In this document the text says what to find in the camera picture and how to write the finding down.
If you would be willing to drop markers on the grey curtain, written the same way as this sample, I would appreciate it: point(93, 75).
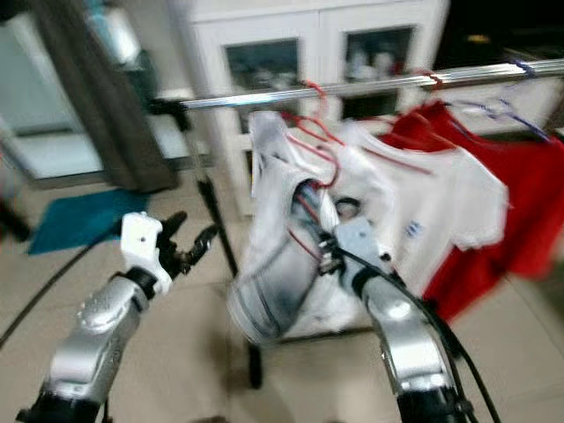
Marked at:
point(106, 106)

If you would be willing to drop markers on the teal floor mat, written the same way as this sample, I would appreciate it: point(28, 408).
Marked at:
point(88, 222)

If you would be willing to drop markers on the red t-shirt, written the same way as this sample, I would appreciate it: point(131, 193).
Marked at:
point(533, 185)

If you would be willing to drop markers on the blue plastic hanger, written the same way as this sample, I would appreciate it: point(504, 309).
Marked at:
point(526, 67)

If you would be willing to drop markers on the silver clothes rail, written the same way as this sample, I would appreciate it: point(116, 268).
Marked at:
point(229, 98)

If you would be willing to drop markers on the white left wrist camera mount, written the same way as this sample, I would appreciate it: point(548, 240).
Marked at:
point(141, 240)

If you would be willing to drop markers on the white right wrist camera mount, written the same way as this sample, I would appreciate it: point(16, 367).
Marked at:
point(357, 242)

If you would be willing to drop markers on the white printed t-shirt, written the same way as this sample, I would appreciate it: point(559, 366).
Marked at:
point(458, 203)

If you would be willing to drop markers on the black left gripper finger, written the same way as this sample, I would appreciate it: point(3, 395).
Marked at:
point(176, 226)
point(204, 240)

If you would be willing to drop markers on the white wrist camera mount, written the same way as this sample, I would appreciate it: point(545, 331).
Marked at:
point(357, 242)
point(141, 240)

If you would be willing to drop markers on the black clothes rack frame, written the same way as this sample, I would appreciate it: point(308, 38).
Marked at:
point(256, 366)

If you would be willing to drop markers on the red plastic hanger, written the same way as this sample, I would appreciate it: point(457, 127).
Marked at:
point(432, 77)
point(336, 167)
point(397, 160)

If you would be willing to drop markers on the plain white t-shirt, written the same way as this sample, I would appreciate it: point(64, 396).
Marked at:
point(374, 189)

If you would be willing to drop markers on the white glass-door cabinet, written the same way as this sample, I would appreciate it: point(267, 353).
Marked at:
point(317, 31)

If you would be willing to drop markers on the white framed glass door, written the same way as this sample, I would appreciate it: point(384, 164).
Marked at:
point(44, 115)

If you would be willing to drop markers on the white grey garment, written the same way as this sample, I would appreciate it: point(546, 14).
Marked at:
point(273, 282)

